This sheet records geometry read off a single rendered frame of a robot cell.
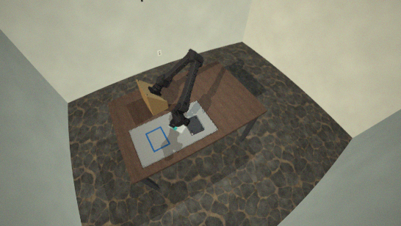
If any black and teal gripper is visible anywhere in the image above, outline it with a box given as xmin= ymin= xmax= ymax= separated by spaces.
xmin=169 ymin=119 xmax=177 ymax=130

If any white well plate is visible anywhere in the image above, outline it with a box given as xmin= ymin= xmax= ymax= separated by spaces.
xmin=176 ymin=125 xmax=186 ymax=134

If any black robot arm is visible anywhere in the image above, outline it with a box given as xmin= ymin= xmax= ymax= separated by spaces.
xmin=148 ymin=49 xmax=203 ymax=127

